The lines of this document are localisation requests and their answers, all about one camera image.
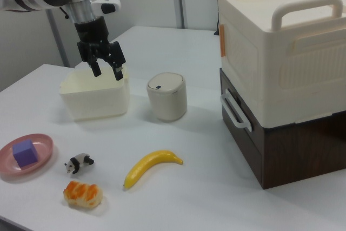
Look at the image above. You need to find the cream open plastic bin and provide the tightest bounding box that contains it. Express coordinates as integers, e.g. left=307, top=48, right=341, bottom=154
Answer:
left=58, top=63, right=130, bottom=122

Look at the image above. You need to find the purple cube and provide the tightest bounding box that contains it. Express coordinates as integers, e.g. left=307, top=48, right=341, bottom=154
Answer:
left=12, top=138, right=38, bottom=168

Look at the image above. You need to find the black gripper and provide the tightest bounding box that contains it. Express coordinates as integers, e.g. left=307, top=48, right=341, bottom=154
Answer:
left=75, top=16, right=127, bottom=81

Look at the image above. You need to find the grey metal stand pole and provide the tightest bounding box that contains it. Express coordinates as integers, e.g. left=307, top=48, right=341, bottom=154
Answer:
left=46, top=8, right=69, bottom=67

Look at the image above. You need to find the black and white panda figurine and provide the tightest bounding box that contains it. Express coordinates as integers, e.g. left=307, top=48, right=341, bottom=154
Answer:
left=64, top=153, right=96, bottom=175

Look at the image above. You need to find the orange latch strip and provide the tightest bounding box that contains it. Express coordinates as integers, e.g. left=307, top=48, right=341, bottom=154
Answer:
left=219, top=24, right=227, bottom=58

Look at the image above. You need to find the cream storage box with handles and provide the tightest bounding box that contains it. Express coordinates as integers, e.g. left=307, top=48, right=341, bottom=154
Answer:
left=217, top=0, right=346, bottom=129

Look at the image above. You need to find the dark brown drawer cabinet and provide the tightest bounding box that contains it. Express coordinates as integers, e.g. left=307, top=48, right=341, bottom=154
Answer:
left=219, top=68, right=346, bottom=191

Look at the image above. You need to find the small cream lidded trash can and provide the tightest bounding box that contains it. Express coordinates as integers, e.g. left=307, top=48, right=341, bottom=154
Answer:
left=146, top=72, right=188, bottom=122

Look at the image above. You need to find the yellow banana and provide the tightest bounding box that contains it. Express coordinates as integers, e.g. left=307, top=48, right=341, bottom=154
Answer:
left=123, top=149, right=184, bottom=189

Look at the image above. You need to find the pink plate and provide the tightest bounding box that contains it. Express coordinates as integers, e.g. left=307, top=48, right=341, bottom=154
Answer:
left=0, top=133, right=55, bottom=183

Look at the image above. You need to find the white drawer handle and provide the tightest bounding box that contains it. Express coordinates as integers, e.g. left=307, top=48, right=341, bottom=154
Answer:
left=219, top=90, right=254, bottom=133

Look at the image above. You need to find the toy sushi with orange topping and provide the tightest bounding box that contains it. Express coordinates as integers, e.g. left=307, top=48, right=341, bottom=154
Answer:
left=62, top=180, right=104, bottom=208

